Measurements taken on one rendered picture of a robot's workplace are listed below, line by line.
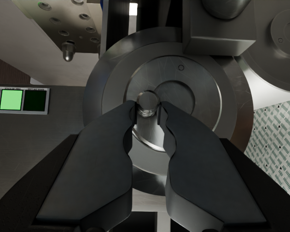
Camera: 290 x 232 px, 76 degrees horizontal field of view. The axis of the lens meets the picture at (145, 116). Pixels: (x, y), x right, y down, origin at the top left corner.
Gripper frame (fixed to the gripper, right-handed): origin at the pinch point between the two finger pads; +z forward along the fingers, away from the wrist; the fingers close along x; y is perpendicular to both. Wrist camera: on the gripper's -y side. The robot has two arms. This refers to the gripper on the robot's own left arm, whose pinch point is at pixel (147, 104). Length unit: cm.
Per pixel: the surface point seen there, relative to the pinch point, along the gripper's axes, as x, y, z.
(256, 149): 19.6, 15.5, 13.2
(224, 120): 6.6, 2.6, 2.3
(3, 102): -36, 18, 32
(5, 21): -156, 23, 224
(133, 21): -11, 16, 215
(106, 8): -4.0, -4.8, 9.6
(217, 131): 6.0, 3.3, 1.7
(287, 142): 19.6, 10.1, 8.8
